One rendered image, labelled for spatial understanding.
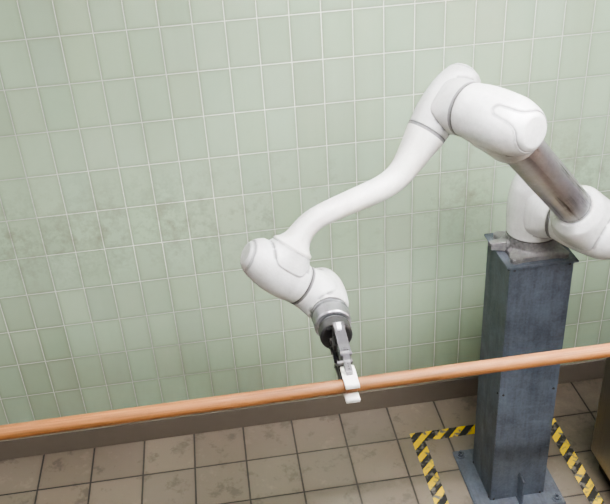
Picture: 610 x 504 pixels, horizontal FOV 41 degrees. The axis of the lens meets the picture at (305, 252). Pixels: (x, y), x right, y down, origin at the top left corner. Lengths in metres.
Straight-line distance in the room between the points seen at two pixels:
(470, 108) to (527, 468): 1.56
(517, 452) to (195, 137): 1.54
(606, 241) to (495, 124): 0.61
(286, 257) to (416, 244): 1.24
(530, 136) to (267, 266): 0.65
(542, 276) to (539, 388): 0.45
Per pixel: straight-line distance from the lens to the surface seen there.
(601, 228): 2.33
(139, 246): 2.93
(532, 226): 2.47
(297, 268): 1.88
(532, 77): 2.91
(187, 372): 3.24
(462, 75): 2.00
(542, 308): 2.63
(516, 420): 2.90
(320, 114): 2.75
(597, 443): 3.19
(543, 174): 2.07
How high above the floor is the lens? 2.32
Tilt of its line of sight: 31 degrees down
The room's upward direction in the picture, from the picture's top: 4 degrees counter-clockwise
